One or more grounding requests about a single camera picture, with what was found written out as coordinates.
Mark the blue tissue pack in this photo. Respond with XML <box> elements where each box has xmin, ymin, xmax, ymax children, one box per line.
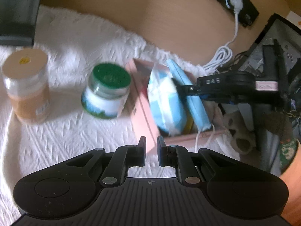
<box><xmin>147</xmin><ymin>63</ymin><xmax>187</xmax><ymax>137</ymax></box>

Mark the black framed glass panel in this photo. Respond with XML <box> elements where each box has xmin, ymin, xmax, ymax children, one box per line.
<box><xmin>231</xmin><ymin>13</ymin><xmax>301</xmax><ymax>100</ymax></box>

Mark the pink open box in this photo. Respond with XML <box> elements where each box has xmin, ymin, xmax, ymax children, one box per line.
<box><xmin>125</xmin><ymin>59</ymin><xmax>226</xmax><ymax>154</ymax></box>

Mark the beige plush toy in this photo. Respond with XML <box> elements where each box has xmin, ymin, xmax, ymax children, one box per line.
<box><xmin>223</xmin><ymin>111</ymin><xmax>256</xmax><ymax>155</ymax></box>

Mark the green lid glass jar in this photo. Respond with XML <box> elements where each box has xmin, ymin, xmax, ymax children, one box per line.
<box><xmin>81</xmin><ymin>62</ymin><xmax>132</xmax><ymax>119</ymax></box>

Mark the white textured cloth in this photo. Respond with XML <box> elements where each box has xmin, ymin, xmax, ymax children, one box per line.
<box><xmin>0</xmin><ymin>6</ymin><xmax>240</xmax><ymax>226</ymax></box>

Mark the beige lid glass jar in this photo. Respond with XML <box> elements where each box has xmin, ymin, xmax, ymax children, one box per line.
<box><xmin>2</xmin><ymin>48</ymin><xmax>50</xmax><ymax>124</ymax></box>

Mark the black monitor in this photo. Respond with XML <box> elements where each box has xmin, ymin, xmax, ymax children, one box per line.
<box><xmin>1</xmin><ymin>0</ymin><xmax>40</xmax><ymax>47</ymax></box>

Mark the white power cable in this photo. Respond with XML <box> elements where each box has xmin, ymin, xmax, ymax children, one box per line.
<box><xmin>202</xmin><ymin>0</ymin><xmax>244</xmax><ymax>73</ymax></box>

